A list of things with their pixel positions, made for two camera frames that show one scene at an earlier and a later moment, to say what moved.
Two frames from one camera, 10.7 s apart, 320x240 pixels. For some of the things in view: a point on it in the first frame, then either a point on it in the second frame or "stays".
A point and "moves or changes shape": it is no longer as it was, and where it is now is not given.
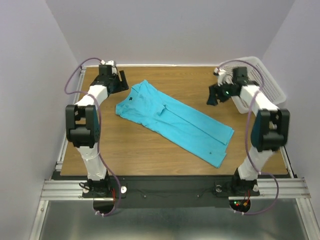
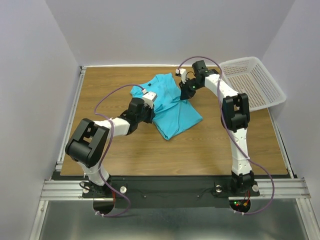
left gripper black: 119,81 to 151,115
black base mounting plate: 171,191 stays
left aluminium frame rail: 77,94 stays
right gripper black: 219,92 to 185,92
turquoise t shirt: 181,124 moves or changes shape
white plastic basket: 258,74 stays
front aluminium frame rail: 72,190 stays
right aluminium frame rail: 287,161 stays
